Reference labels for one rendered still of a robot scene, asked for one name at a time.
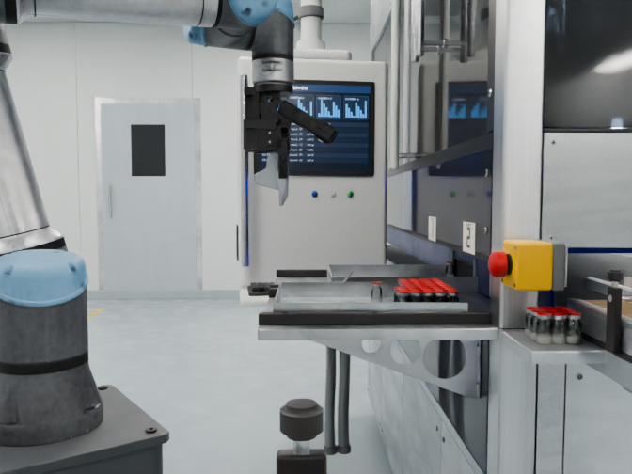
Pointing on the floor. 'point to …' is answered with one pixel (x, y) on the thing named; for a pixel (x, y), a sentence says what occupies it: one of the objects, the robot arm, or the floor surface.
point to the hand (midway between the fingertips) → (285, 198)
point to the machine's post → (514, 225)
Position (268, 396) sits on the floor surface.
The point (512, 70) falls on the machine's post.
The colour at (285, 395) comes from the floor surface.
